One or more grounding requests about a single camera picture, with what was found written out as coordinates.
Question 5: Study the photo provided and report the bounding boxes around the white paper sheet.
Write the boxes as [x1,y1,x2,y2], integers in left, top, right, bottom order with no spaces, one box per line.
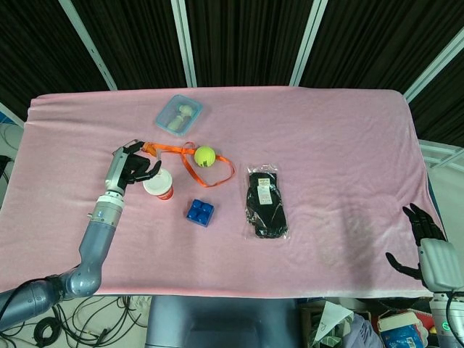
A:
[313,300,355,343]

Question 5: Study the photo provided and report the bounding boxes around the pink tablecloth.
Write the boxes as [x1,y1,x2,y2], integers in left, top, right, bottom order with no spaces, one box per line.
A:
[0,86,450,299]

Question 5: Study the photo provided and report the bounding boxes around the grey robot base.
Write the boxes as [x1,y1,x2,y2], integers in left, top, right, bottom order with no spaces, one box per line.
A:
[145,294,302,348]

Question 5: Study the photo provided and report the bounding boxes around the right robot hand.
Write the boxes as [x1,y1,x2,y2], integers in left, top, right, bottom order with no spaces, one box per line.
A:
[385,202,464,292]

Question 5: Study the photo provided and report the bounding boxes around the blue building block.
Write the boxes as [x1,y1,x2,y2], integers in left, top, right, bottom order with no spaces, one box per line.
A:
[185,198,215,228]

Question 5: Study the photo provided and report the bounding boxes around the yellow tennis ball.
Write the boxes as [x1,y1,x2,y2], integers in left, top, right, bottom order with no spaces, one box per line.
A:
[194,145,217,169]

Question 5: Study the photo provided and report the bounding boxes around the white toy figure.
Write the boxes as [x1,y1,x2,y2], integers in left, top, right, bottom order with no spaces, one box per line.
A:
[166,104,194,132]

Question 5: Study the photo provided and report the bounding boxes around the orange ribbon strap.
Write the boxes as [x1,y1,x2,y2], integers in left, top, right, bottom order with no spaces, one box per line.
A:
[142,141,236,189]

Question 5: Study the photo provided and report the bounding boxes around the black floor cables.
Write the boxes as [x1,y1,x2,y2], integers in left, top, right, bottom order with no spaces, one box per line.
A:
[0,294,152,348]

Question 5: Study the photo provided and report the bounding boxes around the black gloves in plastic bag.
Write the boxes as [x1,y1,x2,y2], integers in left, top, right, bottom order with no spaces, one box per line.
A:
[244,164,291,241]

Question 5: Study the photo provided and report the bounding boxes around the blue white box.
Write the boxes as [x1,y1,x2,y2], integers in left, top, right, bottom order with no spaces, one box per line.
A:
[377,311,426,348]

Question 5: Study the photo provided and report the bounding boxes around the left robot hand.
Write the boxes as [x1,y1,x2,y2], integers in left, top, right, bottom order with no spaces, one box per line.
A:
[102,139,162,196]

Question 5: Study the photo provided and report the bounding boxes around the clear blue plastic box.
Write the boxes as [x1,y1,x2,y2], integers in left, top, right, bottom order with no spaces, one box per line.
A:
[155,94,204,138]

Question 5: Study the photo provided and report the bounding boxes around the red paper cup white lid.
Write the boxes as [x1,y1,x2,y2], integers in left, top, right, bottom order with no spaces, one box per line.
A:
[142,167,175,203]

